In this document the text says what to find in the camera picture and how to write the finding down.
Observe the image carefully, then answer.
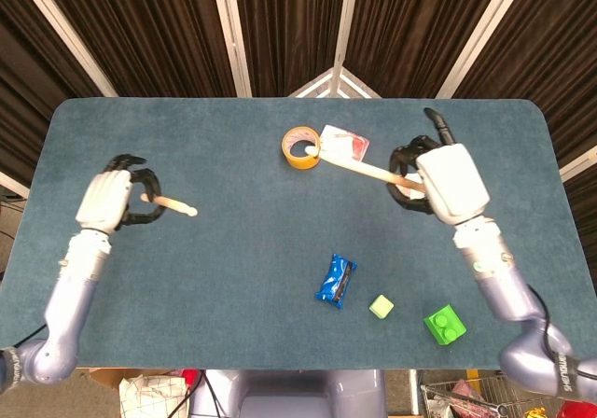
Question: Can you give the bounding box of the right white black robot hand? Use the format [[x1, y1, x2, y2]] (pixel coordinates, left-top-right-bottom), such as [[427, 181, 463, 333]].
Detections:
[[389, 107, 491, 227]]

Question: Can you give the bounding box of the green toy building brick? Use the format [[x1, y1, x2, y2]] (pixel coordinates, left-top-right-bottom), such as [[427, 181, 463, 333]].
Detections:
[[423, 303, 468, 347]]

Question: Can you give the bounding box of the white table leg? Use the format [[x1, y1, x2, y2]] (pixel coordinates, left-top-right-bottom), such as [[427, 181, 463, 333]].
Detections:
[[408, 369, 421, 417]]

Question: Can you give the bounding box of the wooden drumstick black-ringed tip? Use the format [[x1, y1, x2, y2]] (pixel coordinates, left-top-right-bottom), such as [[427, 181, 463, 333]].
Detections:
[[305, 143, 426, 194]]

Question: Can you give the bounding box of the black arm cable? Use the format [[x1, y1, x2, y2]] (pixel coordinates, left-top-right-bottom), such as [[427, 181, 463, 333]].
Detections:
[[8, 323, 49, 350], [526, 285, 597, 377]]

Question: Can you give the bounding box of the brown cardboard box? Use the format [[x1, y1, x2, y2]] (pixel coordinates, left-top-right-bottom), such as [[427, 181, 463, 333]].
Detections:
[[88, 368, 187, 391]]

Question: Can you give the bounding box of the wire mesh basket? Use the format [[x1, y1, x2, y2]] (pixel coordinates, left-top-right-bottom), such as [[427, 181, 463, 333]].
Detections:
[[419, 373, 597, 418]]

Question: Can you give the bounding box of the light green cube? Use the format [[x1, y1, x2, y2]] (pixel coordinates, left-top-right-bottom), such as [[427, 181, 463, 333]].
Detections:
[[368, 294, 396, 320]]

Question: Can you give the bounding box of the yellow packing tape roll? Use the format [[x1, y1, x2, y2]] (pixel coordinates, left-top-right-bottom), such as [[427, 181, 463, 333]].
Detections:
[[281, 125, 324, 171]]

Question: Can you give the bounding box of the silver robot torso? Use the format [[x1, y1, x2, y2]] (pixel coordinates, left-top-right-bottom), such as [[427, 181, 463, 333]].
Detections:
[[188, 369, 388, 418]]

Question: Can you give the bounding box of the white screen frame post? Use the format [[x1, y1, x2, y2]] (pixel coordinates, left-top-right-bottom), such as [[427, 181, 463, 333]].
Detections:
[[436, 0, 523, 100], [11, 0, 118, 98], [209, 0, 253, 98], [559, 145, 597, 184], [0, 170, 32, 200], [328, 0, 363, 98]]

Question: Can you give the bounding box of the red and white flat box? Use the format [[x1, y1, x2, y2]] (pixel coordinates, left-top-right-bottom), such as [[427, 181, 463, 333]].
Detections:
[[319, 124, 371, 162]]

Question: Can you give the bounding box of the white grid pattern bag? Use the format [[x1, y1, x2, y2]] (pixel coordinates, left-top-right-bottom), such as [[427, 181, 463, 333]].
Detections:
[[118, 374, 190, 418]]

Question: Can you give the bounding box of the light wooden drumstick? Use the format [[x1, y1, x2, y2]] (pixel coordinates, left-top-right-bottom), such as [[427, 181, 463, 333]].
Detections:
[[139, 193, 199, 217]]

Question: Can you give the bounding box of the teal table cloth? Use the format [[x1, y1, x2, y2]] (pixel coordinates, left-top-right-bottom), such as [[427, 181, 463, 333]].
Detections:
[[0, 96, 597, 371]]

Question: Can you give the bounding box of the dark brown curtain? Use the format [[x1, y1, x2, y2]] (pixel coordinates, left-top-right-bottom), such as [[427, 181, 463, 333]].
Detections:
[[0, 0, 597, 204]]

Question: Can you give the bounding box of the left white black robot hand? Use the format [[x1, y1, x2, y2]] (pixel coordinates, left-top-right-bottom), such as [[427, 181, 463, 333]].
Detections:
[[75, 153, 165, 235]]

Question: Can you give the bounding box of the blue snack packet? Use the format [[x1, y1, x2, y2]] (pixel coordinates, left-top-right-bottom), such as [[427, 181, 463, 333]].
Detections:
[[314, 253, 358, 311]]

